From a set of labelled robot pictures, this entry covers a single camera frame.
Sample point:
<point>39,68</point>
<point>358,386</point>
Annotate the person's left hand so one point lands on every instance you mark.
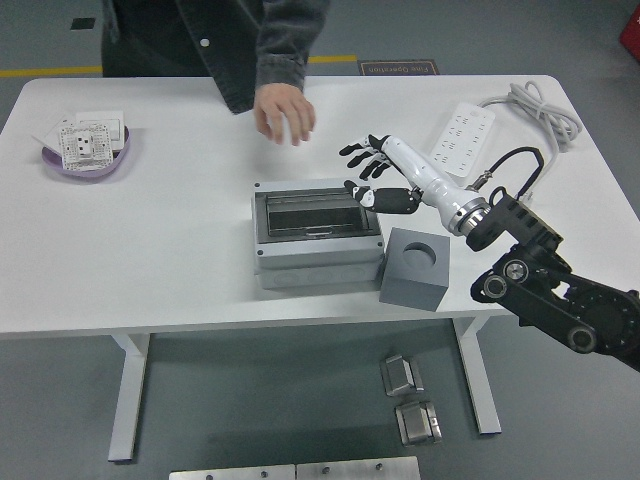
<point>285,107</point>

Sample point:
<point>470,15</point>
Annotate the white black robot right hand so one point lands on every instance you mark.
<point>425,175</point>

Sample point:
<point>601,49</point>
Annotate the grey junction box with lid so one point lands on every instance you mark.
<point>310,260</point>

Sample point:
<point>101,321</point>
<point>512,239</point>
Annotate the person's left forearm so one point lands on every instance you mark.
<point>290,45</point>

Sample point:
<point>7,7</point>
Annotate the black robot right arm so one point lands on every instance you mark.
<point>550,300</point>

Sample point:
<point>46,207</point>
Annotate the grey cube with round hole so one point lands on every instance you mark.
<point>410,292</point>

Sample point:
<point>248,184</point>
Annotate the white power strip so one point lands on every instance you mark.
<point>465,130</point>

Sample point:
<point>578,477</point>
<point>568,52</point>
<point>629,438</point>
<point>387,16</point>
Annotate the dark floor sign with text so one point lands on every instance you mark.
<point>400,69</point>

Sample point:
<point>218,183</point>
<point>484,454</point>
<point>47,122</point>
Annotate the person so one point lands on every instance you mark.
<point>165,40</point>

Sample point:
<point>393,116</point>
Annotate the purple bowl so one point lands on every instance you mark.
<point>100,172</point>

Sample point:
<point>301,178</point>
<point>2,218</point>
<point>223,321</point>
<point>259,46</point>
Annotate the white printed socket panel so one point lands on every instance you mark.
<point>85,145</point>

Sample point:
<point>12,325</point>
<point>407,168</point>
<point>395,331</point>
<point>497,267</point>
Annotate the white plain card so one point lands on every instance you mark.
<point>47,134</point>

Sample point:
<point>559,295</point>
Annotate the red object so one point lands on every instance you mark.
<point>631,32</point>

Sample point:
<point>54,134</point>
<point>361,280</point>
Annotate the metal plate with screws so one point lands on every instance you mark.
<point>230,474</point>
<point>350,470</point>

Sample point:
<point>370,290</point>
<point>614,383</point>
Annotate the white switch plate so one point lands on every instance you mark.
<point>116,132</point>

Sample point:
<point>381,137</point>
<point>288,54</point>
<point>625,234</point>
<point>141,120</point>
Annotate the small metal bracket block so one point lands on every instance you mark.
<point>397,375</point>

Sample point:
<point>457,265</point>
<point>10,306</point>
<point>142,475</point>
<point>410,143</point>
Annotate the large metal bracket block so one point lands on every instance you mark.
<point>415,425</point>

